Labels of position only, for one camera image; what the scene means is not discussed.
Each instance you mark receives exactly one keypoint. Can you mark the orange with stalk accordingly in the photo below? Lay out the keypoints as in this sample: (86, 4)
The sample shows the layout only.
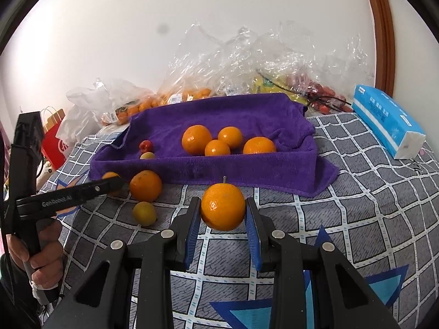
(223, 209)

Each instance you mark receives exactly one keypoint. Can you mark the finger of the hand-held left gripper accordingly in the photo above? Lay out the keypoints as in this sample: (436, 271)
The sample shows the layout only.
(103, 188)

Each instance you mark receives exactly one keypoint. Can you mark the pile of small red fruits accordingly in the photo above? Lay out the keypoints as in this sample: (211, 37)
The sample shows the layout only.
(322, 90)

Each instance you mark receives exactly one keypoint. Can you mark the grey checked bed sheet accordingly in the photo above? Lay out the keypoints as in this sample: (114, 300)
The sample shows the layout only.
(360, 195)

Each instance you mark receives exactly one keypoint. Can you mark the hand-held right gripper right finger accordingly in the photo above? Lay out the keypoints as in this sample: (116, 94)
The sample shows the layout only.
(253, 240)

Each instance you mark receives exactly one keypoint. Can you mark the white crinkled plastic bag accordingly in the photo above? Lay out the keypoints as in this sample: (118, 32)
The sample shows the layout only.
(82, 116)

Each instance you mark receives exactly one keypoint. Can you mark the wooden door frame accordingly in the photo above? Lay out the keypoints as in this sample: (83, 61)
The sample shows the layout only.
(380, 24)

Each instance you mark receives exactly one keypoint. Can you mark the red paper bag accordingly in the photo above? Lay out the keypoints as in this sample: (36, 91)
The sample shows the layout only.
(55, 144)

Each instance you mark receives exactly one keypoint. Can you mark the pile of bagged mandarins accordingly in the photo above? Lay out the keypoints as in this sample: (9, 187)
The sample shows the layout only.
(192, 94)
(137, 109)

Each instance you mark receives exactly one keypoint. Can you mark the person's left hand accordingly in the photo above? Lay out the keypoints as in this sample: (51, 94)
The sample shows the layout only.
(49, 257)

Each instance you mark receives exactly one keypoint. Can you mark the yellow fruit package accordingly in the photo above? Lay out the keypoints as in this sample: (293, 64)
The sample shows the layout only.
(267, 85)

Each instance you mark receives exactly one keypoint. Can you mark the large clear plastic bag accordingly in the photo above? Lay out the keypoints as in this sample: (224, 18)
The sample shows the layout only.
(267, 51)

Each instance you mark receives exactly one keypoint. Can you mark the small orange with green stem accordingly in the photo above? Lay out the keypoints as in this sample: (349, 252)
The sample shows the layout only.
(217, 148)

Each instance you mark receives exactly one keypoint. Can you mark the blue tissue pack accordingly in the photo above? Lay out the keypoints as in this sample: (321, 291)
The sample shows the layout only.
(384, 116)

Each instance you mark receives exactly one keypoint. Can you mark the small red fruit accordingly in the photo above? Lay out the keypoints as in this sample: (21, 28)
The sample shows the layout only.
(145, 145)

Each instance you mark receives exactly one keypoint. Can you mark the small yellow fruit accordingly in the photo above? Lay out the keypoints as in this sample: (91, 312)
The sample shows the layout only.
(144, 213)
(147, 156)

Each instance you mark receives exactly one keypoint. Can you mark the purple towel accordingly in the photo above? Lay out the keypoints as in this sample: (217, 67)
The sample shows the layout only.
(247, 174)

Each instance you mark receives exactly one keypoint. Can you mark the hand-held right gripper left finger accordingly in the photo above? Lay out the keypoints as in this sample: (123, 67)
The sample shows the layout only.
(193, 233)

